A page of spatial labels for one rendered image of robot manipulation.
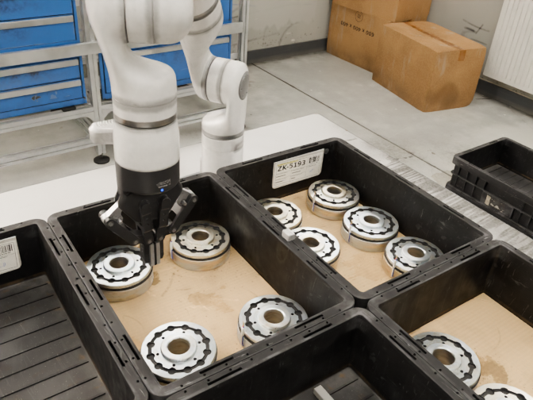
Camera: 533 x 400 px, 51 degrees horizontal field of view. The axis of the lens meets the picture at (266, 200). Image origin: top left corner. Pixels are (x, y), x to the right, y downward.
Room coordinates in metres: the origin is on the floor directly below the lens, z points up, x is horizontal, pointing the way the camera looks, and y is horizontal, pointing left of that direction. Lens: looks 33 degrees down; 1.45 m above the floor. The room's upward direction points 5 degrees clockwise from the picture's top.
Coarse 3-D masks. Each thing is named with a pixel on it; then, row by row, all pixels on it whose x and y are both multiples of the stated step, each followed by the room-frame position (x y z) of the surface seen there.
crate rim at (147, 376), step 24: (72, 216) 0.71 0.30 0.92; (72, 264) 0.60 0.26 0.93; (312, 264) 0.64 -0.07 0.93; (96, 288) 0.55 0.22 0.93; (336, 288) 0.59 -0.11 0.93; (336, 312) 0.54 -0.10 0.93; (120, 336) 0.47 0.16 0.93; (288, 336) 0.49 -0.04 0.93; (144, 360) 0.44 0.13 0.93; (240, 360) 0.45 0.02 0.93; (144, 384) 0.41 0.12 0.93; (168, 384) 0.41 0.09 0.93; (192, 384) 0.41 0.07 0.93
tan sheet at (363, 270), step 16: (304, 192) 0.99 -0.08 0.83; (304, 208) 0.93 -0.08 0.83; (304, 224) 0.88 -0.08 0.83; (320, 224) 0.88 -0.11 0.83; (336, 224) 0.88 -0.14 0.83; (352, 256) 0.79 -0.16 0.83; (368, 256) 0.79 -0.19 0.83; (352, 272) 0.75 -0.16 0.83; (368, 272) 0.75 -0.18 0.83; (384, 272) 0.75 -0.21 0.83; (368, 288) 0.71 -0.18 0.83
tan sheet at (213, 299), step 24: (168, 240) 0.79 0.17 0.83; (168, 264) 0.73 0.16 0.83; (240, 264) 0.74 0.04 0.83; (168, 288) 0.67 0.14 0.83; (192, 288) 0.67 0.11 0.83; (216, 288) 0.68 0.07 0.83; (240, 288) 0.68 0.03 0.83; (264, 288) 0.69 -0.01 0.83; (120, 312) 0.61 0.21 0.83; (144, 312) 0.61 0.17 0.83; (168, 312) 0.62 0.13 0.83; (192, 312) 0.62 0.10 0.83; (216, 312) 0.63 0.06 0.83; (144, 336) 0.57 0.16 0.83; (216, 336) 0.58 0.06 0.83
